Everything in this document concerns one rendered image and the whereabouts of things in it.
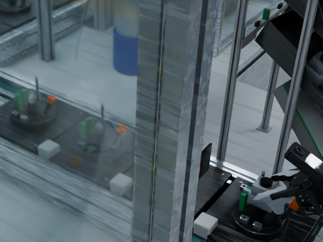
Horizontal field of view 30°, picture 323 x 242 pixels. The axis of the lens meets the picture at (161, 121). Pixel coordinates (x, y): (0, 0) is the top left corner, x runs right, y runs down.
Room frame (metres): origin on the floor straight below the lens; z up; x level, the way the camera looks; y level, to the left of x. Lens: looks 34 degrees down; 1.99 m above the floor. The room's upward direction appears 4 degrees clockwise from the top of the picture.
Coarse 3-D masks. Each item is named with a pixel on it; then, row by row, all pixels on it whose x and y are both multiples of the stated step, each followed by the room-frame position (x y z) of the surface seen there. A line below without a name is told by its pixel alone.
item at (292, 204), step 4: (292, 200) 1.07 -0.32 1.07; (288, 204) 1.06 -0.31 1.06; (292, 204) 1.05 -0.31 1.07; (296, 204) 1.05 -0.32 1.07; (288, 208) 1.05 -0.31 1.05; (292, 208) 1.05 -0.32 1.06; (296, 208) 1.04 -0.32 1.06; (284, 212) 1.06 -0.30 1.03; (288, 212) 1.05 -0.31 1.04; (280, 216) 1.06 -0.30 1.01; (284, 216) 1.06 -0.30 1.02; (280, 220) 1.06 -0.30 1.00
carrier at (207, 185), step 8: (216, 168) 1.29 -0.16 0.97; (208, 176) 1.25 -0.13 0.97; (216, 176) 1.25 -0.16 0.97; (224, 176) 1.25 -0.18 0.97; (200, 184) 1.21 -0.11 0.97; (208, 184) 1.21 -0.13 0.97; (216, 184) 1.22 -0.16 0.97; (224, 184) 1.23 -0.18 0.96; (200, 192) 1.18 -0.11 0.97; (208, 192) 1.18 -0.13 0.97; (216, 192) 1.19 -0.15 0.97; (200, 200) 1.15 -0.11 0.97; (208, 200) 1.15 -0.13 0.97; (200, 208) 1.12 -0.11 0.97
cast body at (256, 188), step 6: (258, 180) 1.11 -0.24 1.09; (264, 180) 1.10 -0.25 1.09; (270, 180) 1.10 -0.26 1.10; (252, 186) 1.09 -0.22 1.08; (258, 186) 1.08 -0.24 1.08; (264, 186) 1.08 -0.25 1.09; (270, 186) 1.08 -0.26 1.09; (246, 192) 1.11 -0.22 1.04; (252, 192) 1.09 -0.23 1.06; (258, 192) 1.08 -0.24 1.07; (252, 198) 1.09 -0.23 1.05; (252, 204) 1.08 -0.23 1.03; (258, 204) 1.08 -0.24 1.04; (264, 204) 1.07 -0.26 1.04; (270, 210) 1.06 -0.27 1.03
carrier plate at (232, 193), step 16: (224, 192) 1.19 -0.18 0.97; (240, 192) 1.19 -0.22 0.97; (224, 208) 1.13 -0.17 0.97; (224, 224) 1.07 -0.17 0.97; (288, 224) 1.08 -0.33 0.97; (304, 224) 1.09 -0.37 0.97; (208, 240) 1.03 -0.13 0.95; (224, 240) 1.02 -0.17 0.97; (240, 240) 1.02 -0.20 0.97; (256, 240) 1.02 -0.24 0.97; (272, 240) 1.03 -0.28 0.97; (288, 240) 1.03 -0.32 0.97; (304, 240) 1.03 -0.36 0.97
